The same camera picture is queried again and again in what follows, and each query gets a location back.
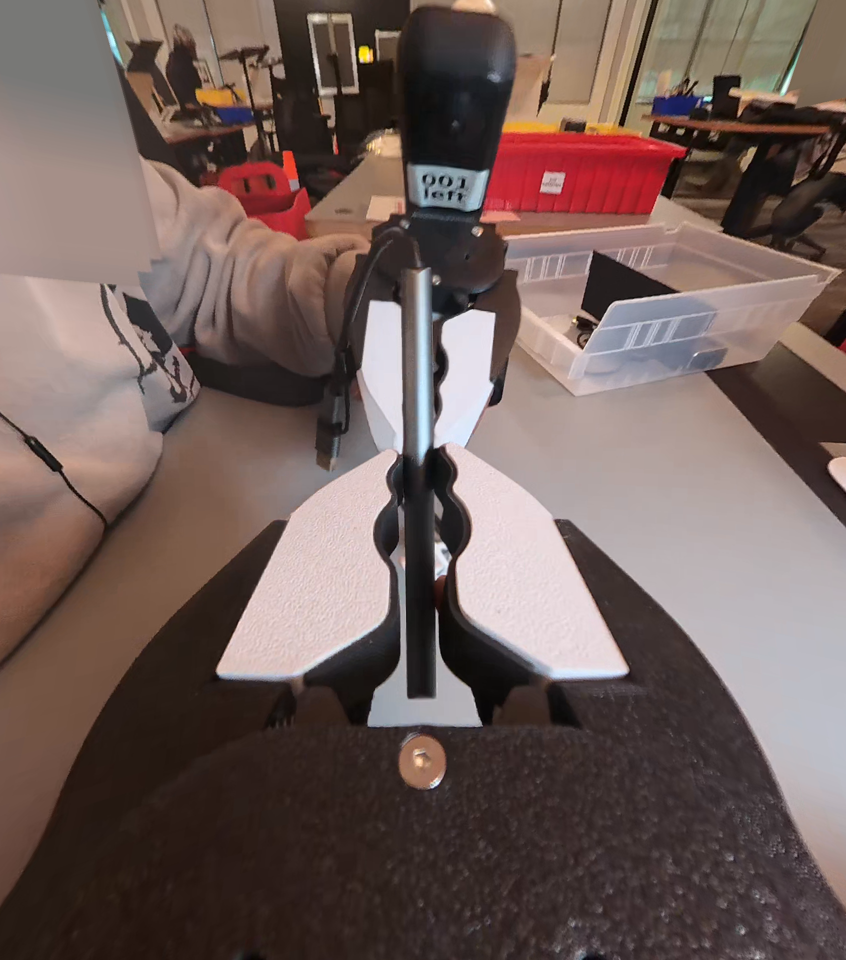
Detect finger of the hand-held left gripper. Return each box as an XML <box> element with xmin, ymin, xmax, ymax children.
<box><xmin>430</xmin><ymin>309</ymin><xmax>499</xmax><ymax>445</ymax></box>
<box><xmin>355</xmin><ymin>300</ymin><xmax>406</xmax><ymax>456</ymax></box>

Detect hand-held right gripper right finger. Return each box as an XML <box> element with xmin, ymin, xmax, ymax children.
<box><xmin>434</xmin><ymin>442</ymin><xmax>631</xmax><ymax>710</ymax></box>

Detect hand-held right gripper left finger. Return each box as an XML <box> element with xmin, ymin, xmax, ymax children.
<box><xmin>216</xmin><ymin>447</ymin><xmax>403</xmax><ymax>702</ymax></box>

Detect black usb cable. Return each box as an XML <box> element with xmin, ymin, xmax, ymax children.
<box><xmin>316</xmin><ymin>223</ymin><xmax>408</xmax><ymax>472</ymax></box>

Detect grey metal usb hub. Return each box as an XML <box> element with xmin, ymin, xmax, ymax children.
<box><xmin>396</xmin><ymin>264</ymin><xmax>441</xmax><ymax>700</ymax></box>

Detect clear plastic bin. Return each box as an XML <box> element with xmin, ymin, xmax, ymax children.
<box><xmin>501</xmin><ymin>221</ymin><xmax>842</xmax><ymax>396</ymax></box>

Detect person's left forearm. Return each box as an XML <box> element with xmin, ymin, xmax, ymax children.
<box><xmin>139</xmin><ymin>159</ymin><xmax>373</xmax><ymax>378</ymax></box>

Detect black mesh chair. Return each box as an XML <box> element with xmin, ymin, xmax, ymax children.
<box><xmin>186</xmin><ymin>348</ymin><xmax>334</xmax><ymax>408</ymax></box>

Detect red plastic bin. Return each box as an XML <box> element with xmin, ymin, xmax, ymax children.
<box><xmin>483</xmin><ymin>132</ymin><xmax>687</xmax><ymax>215</ymax></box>

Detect black bin divider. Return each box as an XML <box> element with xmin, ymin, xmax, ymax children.
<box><xmin>582</xmin><ymin>251</ymin><xmax>683</xmax><ymax>327</ymax></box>

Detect black tripod stand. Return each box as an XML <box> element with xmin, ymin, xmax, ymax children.
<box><xmin>219</xmin><ymin>45</ymin><xmax>278</xmax><ymax>162</ymax></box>

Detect person in grey hoodie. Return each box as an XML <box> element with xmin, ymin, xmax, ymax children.
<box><xmin>0</xmin><ymin>271</ymin><xmax>203</xmax><ymax>717</ymax></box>

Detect brown office desk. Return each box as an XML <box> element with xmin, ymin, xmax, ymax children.
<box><xmin>644</xmin><ymin>111</ymin><xmax>846</xmax><ymax>234</ymax></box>

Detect black office chair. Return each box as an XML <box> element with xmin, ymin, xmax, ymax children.
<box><xmin>768</xmin><ymin>176</ymin><xmax>829</xmax><ymax>260</ymax></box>

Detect black earphone cable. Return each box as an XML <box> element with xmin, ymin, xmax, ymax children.
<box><xmin>0</xmin><ymin>363</ymin><xmax>109</xmax><ymax>530</ymax></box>

